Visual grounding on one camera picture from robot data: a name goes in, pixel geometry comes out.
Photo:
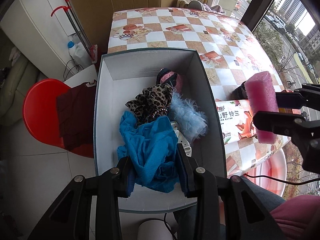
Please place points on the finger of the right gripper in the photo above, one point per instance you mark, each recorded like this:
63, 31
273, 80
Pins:
294, 100
280, 123

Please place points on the red handled mop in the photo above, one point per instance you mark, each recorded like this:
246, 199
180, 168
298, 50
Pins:
92, 49

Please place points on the dark maroon scrunchie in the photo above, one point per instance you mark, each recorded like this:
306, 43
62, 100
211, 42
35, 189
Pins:
239, 93

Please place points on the cream polka dot scrunchie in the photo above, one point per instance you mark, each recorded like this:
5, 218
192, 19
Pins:
181, 139

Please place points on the checkered patterned tablecloth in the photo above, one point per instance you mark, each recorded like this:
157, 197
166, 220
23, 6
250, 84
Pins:
228, 51

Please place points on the floral tissue box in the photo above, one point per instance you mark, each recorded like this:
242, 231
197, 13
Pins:
236, 120

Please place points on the red plastic stool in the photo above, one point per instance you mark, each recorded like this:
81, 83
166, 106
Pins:
39, 111

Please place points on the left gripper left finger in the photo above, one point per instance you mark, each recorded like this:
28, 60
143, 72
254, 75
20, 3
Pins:
68, 217

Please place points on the light blue fluffy fabric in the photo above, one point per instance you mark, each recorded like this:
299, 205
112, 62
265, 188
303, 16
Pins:
193, 123

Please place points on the leopard print scrunchie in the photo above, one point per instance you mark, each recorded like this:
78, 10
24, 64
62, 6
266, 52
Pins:
152, 102

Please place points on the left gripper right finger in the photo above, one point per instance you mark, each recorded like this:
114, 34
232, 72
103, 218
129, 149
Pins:
245, 215

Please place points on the dark red cloth on stool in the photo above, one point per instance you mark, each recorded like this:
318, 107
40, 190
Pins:
75, 112

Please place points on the grey open cardboard box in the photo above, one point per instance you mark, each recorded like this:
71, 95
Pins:
123, 75

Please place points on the white plastic bottle blue cap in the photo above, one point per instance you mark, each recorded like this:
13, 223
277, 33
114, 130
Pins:
79, 54

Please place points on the green sofa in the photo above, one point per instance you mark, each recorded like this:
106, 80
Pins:
22, 76

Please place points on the pink knitted sock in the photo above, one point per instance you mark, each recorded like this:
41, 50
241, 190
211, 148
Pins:
166, 76

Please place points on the white cabinet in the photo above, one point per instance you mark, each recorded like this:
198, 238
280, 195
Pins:
40, 37

